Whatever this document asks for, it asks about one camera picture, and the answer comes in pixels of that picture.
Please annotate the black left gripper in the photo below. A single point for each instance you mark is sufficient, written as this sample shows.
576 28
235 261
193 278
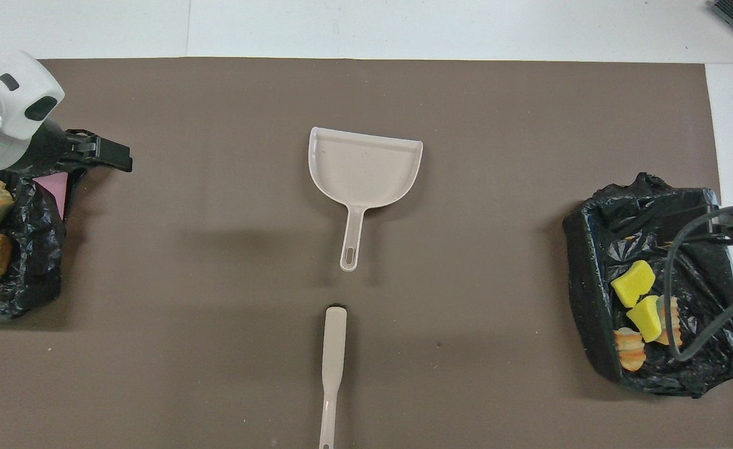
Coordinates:
54 151

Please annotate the yellow blocky sponge piece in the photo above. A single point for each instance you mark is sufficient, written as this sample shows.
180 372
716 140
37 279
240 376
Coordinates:
633 284

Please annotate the torn bread chunk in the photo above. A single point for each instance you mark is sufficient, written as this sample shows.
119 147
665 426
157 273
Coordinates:
672 324
629 350

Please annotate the yellow sponge with green side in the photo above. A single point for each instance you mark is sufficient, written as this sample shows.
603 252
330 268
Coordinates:
645 318

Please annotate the beige plastic dustpan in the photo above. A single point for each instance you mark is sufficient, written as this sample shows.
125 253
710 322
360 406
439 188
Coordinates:
363 165

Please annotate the wooden hand brush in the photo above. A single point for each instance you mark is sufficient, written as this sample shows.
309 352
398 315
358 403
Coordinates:
334 343

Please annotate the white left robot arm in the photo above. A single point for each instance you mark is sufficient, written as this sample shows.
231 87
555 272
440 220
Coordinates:
4 106

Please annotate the black bag lined bin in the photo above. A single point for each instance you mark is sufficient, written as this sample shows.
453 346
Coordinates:
703 262

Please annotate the pink bin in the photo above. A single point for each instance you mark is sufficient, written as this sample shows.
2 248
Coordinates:
54 185

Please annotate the black trash bag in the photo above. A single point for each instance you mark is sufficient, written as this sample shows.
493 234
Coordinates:
35 268

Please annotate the brown table mat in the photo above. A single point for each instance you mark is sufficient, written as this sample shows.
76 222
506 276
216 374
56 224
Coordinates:
341 349

